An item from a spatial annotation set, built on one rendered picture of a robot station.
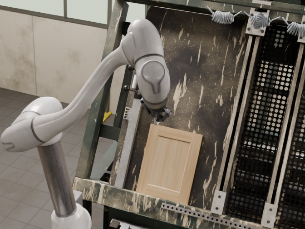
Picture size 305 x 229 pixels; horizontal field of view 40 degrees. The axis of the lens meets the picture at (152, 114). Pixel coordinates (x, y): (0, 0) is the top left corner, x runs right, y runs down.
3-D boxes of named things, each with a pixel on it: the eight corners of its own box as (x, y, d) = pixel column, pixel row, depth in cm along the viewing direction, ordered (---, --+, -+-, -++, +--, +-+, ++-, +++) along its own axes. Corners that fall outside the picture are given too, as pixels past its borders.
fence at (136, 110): (115, 186, 246) (114, 186, 242) (150, 31, 249) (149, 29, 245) (124, 187, 245) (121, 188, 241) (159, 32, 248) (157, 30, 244)
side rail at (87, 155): (81, 175, 258) (74, 176, 247) (120, 3, 261) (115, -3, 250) (90, 177, 256) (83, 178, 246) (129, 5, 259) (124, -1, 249)
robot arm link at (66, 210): (52, 258, 194) (69, 226, 213) (84, 260, 190) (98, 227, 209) (7, 112, 160) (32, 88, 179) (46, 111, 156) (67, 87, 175)
